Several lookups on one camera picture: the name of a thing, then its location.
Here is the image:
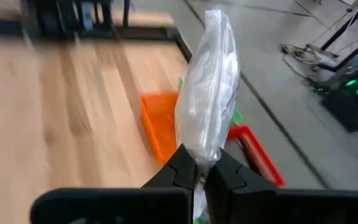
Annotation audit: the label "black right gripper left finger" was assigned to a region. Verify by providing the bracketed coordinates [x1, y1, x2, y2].
[141, 143, 198, 224]

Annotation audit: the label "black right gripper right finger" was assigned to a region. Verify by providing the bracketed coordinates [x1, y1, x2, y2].
[204, 148, 278, 224]

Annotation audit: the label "white printed pouch clear bag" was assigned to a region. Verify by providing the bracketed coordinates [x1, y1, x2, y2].
[174, 9, 241, 224]

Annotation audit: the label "red plastic slotted basket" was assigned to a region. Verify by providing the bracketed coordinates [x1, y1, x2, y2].
[227, 124, 286, 189]

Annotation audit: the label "orange plastic slotted basket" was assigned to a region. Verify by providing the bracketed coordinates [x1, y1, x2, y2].
[139, 91, 180, 164]

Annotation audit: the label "green plastic slotted basket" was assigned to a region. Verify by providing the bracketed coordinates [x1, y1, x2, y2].
[178, 75, 244, 126]

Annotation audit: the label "black box green lights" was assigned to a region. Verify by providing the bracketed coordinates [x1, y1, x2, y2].
[306, 58, 358, 132]

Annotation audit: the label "black angled stand bars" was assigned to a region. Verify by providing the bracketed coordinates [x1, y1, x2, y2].
[320, 0, 358, 73]

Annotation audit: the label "tangled floor cable bundle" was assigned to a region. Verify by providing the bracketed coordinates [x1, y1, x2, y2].
[279, 42, 340, 65]

